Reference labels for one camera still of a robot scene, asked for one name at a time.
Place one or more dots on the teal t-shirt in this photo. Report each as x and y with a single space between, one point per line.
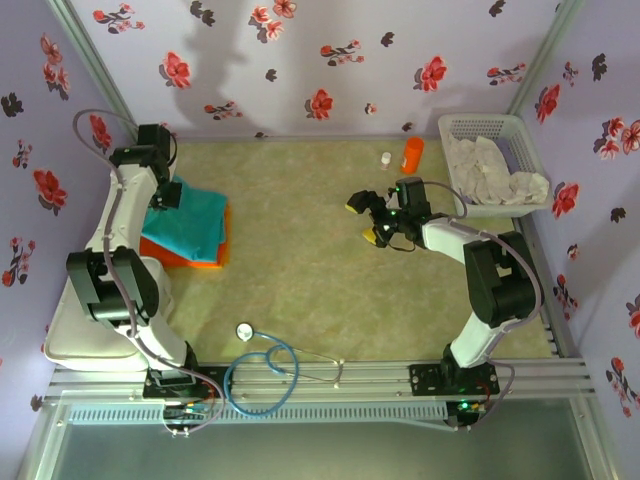
200 225

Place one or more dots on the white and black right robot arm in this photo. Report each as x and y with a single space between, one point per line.
445 237

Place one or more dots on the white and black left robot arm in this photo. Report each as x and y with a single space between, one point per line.
120 215

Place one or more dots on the small white vial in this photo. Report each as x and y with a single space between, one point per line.
385 161

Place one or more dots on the orange folded t-shirt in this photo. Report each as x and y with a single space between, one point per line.
165 254

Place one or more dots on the orange bottle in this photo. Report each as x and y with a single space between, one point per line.
413 155

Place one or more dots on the white crumpled t-shirt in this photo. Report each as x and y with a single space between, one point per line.
527 187
475 165

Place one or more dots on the white plastic basket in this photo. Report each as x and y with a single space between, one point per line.
520 135

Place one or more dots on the blue stethoscope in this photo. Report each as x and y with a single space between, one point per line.
244 331

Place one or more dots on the white first aid case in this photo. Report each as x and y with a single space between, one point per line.
65 345

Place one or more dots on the aluminium corner post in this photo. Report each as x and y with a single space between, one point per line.
100 75
542 55

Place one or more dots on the aluminium front rail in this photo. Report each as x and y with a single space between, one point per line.
375 386

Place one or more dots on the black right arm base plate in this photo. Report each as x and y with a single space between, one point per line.
425 380

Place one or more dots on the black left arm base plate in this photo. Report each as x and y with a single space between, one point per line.
220 377

